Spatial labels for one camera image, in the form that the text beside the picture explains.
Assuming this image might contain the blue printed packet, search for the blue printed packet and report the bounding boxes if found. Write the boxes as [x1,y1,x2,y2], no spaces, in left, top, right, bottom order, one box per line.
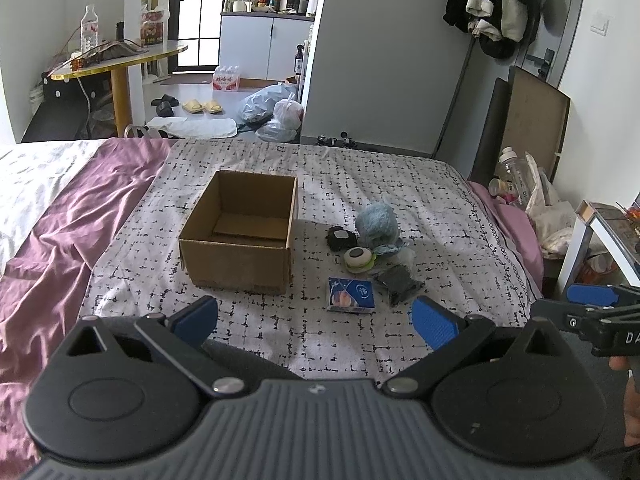
[326,278,375,314]

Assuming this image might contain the light blue fluffy plush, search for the light blue fluffy plush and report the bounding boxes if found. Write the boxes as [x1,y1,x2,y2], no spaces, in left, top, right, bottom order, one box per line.
[355,202,404,256]

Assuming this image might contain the black fuzzy item white tag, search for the black fuzzy item white tag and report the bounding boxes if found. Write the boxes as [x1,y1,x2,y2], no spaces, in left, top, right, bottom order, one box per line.
[326,226,358,252]

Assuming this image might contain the person's right hand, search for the person's right hand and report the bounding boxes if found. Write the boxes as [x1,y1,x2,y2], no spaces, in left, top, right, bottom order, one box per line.
[608,356,640,448]

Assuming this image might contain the brown cardboard box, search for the brown cardboard box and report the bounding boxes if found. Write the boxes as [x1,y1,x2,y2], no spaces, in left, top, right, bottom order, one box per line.
[179,170,297,295]

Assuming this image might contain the mauve satin bed sheet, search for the mauve satin bed sheet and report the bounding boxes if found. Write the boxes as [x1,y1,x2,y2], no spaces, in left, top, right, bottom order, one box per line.
[1,138,172,479]

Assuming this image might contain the bedside plastic bottle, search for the bedside plastic bottle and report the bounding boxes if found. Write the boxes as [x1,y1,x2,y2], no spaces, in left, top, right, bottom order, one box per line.
[498,146,535,209]

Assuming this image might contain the white black patterned blanket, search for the white black patterned blanket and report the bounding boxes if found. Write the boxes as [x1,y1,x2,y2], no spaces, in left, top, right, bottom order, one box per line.
[80,139,540,382]

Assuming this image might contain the white floor mat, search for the white floor mat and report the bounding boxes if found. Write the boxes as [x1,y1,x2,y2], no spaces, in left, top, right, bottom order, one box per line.
[146,117,238,140]

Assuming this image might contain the white pillow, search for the white pillow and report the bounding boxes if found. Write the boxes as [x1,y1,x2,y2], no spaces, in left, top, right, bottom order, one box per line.
[0,140,104,273]

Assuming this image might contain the clear plastic bag on floor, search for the clear plastic bag on floor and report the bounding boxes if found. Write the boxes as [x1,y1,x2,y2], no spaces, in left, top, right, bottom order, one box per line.
[255,119,297,143]

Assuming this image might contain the left yellow slipper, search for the left yellow slipper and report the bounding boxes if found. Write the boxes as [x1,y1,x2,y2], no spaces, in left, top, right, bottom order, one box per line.
[182,100,203,114]

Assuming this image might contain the black slippers pair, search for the black slippers pair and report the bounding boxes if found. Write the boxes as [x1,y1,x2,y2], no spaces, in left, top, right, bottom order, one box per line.
[151,94,179,118]

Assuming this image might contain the grey blue garbage bag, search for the grey blue garbage bag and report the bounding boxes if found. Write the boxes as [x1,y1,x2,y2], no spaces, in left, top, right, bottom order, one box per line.
[236,82,296,124]

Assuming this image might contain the white red plastic bag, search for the white red plastic bag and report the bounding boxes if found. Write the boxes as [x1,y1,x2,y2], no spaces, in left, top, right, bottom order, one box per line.
[273,94,304,130]

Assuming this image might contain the pack of water bottles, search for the pack of water bottles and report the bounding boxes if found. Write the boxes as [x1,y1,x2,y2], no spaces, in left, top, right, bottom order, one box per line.
[212,65,241,91]

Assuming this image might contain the round yellow edged table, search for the round yellow edged table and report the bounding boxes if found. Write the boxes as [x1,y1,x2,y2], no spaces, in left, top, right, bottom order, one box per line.
[48,39,188,136]

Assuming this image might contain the white kitchen cabinet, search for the white kitchen cabinet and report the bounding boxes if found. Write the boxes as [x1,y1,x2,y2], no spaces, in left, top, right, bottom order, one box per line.
[219,13,314,80]

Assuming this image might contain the hanging black white clothes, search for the hanging black white clothes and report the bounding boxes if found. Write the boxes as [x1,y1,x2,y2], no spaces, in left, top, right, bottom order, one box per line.
[442,0,541,61]

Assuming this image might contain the red snack jar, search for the red snack jar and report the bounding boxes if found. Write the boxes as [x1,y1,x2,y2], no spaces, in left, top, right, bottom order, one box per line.
[140,6,167,46]

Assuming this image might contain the clear plastic water bottle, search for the clear plastic water bottle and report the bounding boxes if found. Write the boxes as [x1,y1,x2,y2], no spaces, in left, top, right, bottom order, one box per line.
[80,3,100,53]

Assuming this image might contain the black framed glass door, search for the black framed glass door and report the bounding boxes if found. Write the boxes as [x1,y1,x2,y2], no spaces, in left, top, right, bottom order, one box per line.
[168,0,224,72]

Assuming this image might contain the brown board against wall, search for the brown board against wall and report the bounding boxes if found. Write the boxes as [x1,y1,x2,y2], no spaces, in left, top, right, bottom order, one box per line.
[501,66,570,181]

